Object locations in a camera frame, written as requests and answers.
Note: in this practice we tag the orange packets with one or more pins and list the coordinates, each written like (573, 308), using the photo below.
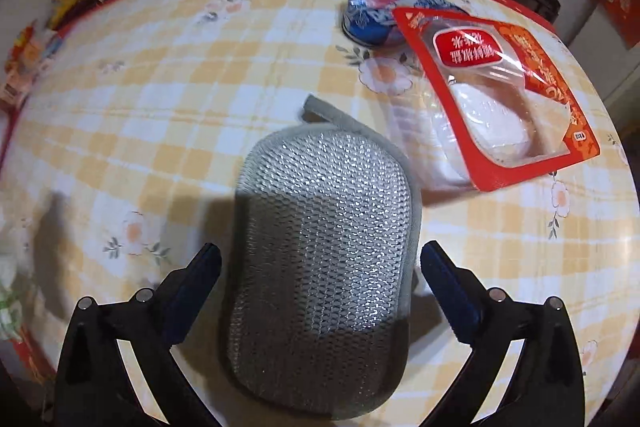
(27, 62)

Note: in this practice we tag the yellow checkered tablecloth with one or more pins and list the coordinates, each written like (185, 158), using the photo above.
(175, 107)

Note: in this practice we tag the grey mesh scouring sponge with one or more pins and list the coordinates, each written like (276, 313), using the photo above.
(320, 257)

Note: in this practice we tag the blue snack packet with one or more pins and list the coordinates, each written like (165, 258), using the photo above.
(370, 7)

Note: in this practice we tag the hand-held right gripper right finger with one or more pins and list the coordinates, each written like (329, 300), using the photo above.
(450, 292)

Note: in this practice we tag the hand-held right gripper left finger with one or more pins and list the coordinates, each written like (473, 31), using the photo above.
(192, 292)

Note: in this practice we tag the red framed rice package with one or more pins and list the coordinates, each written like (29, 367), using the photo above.
(500, 57)

